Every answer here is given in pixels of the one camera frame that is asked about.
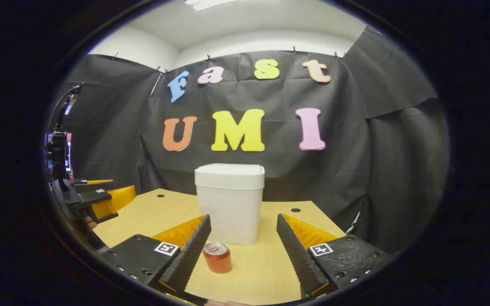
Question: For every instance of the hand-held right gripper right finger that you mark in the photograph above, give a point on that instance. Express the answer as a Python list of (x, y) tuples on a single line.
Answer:
[(296, 255)]

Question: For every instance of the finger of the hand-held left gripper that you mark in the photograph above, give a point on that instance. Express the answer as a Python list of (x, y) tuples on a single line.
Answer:
[(115, 199), (94, 182)]

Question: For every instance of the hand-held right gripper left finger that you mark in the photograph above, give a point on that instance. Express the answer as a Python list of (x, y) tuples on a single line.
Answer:
[(192, 250)]

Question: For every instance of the red pop can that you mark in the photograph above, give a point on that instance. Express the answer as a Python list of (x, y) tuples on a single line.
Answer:
[(218, 260)]

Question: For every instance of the white garbage bin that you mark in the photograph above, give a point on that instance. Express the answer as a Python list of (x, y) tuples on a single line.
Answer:
[(230, 204)]

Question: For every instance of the wooden desktop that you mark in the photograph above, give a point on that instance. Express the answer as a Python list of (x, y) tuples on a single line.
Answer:
[(253, 272)]

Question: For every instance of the black backdrop cloth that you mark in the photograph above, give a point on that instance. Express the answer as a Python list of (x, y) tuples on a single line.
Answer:
[(347, 170)]

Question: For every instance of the ceiling light panel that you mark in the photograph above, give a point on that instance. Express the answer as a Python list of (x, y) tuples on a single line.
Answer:
[(211, 3)]

